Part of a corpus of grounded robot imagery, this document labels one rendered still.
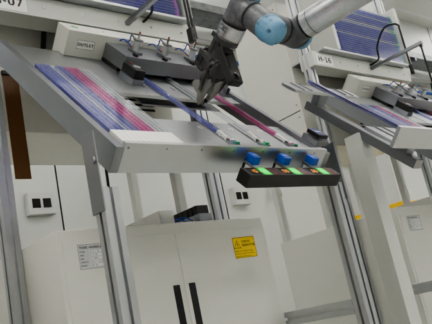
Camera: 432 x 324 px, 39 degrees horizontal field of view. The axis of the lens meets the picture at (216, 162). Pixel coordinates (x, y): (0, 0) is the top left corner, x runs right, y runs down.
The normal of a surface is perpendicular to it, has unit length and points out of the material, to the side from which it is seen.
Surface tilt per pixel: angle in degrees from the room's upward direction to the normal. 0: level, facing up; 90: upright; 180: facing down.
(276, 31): 145
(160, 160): 135
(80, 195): 90
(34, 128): 90
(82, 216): 90
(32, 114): 90
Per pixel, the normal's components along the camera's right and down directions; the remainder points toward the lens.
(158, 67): 0.58, 0.45
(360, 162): -0.76, 0.00
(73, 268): 0.63, -0.32
